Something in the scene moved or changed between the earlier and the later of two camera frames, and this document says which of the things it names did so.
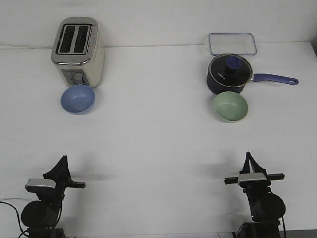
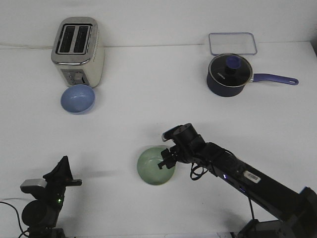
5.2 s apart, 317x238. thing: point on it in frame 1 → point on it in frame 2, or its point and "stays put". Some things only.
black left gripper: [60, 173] stays put
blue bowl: [78, 99] stays put
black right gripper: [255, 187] → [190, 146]
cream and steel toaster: [78, 52] stays put
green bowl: [230, 106] → [148, 168]
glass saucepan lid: [231, 70] stays put
